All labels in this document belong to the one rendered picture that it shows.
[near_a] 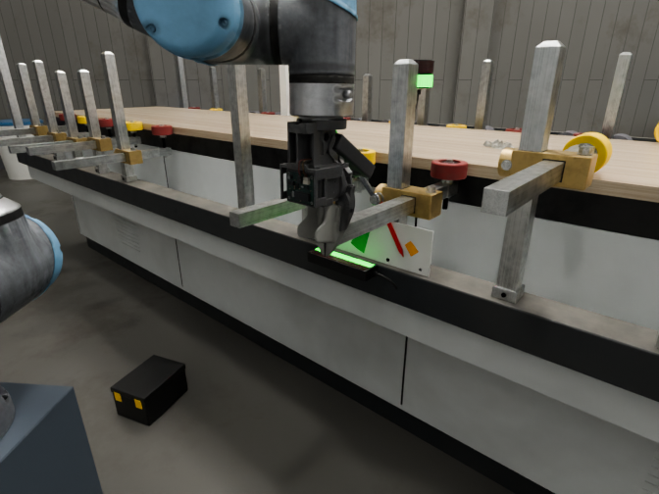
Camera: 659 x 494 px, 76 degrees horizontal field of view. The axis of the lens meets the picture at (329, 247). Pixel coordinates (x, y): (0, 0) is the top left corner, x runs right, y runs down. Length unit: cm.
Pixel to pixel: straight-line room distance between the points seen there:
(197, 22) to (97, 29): 554
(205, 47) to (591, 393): 81
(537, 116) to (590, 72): 487
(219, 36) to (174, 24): 4
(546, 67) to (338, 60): 33
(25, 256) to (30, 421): 26
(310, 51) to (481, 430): 108
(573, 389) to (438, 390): 50
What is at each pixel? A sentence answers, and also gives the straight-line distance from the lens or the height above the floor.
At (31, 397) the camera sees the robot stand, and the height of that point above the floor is 60.
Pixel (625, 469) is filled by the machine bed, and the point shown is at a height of 27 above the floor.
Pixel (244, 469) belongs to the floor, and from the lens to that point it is 144.
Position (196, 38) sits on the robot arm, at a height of 111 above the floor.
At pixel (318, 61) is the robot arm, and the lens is 58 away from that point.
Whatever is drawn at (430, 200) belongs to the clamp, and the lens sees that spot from 84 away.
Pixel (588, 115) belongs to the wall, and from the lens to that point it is 566.
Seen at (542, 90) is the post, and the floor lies 106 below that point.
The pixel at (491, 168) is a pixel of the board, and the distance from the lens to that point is 101.
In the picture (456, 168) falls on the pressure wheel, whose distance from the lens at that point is 97.
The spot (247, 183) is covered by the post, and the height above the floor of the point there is 80.
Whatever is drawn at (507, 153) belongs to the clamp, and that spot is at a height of 96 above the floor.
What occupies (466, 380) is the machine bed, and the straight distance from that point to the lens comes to 126.
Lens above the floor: 108
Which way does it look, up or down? 22 degrees down
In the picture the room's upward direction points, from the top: straight up
